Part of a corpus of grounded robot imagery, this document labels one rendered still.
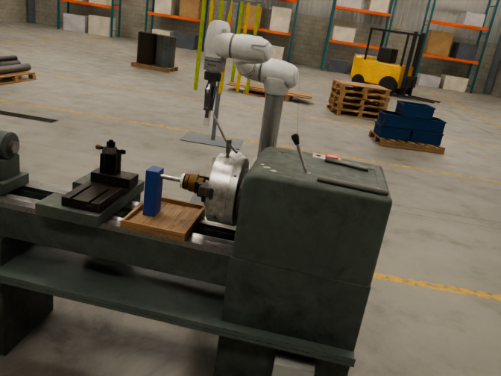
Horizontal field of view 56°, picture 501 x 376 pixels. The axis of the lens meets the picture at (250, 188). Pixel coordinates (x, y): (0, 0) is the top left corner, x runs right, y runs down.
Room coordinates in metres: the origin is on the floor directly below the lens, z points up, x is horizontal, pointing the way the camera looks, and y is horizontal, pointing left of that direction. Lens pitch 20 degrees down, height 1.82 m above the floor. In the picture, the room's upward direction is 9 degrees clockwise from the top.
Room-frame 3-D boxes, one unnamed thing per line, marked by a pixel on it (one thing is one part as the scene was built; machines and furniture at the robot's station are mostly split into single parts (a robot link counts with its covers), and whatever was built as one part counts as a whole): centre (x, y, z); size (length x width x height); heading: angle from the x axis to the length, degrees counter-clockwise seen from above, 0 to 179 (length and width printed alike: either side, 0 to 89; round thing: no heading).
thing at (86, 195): (2.10, 0.71, 0.95); 0.43 x 0.18 x 0.04; 173
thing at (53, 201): (2.13, 0.75, 0.89); 0.53 x 0.30 x 0.06; 173
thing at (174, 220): (2.04, 0.38, 0.88); 0.36 x 0.30 x 0.04; 173
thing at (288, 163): (1.98, -0.29, 1.06); 0.59 x 0.48 x 0.39; 83
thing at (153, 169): (2.05, 0.45, 1.00); 0.08 x 0.06 x 0.23; 173
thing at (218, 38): (2.09, 0.22, 1.72); 0.13 x 0.11 x 0.16; 76
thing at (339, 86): (11.54, -2.26, 0.36); 1.26 x 0.86 x 0.73; 98
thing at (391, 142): (8.83, -2.78, 0.39); 1.20 x 0.80 x 0.79; 95
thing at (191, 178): (2.03, 0.26, 1.08); 0.09 x 0.09 x 0.09; 83
